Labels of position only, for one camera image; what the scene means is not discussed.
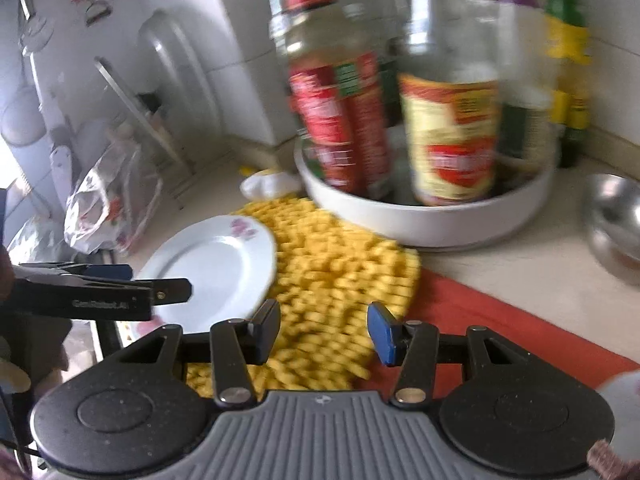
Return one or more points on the metal ladle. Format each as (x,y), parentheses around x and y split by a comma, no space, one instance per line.
(22,120)

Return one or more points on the green yellow label bottle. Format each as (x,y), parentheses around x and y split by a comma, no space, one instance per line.
(570,60)

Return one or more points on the small white yellow object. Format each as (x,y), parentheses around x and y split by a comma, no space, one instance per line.
(265,185)

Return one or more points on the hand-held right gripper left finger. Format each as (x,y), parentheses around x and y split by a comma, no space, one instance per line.
(265,332)

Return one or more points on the clear plastic bag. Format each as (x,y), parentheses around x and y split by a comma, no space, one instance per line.
(40,237)

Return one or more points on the clear bottle purple neck label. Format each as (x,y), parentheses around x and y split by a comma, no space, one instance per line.
(527,120)

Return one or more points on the yellow red label bottle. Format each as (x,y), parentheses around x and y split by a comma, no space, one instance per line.
(450,150)

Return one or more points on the white round object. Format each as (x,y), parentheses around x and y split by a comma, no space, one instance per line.
(622,410)

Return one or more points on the metal peeler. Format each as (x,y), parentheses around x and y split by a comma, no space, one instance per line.
(97,12)

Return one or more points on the white floral plate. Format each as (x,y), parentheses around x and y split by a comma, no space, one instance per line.
(210,270)

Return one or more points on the metal strainer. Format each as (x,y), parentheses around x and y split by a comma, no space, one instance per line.
(35,25)

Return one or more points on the red cloth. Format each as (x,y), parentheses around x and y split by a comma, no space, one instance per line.
(500,320)

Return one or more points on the stainless steel bowl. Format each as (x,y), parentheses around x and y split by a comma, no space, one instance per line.
(615,220)

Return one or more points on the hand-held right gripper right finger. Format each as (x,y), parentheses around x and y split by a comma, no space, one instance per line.
(382,332)

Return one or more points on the metal pot lid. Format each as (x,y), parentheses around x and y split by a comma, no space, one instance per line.
(180,70)

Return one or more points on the red label sauce bottle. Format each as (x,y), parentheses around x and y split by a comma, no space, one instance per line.
(340,110)

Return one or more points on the floral plastic bag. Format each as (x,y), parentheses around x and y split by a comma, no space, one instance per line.
(100,205)

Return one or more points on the yellow knitted mat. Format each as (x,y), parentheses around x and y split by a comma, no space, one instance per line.
(325,280)

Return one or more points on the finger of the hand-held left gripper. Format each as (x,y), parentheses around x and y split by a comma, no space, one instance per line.
(115,272)
(172,291)

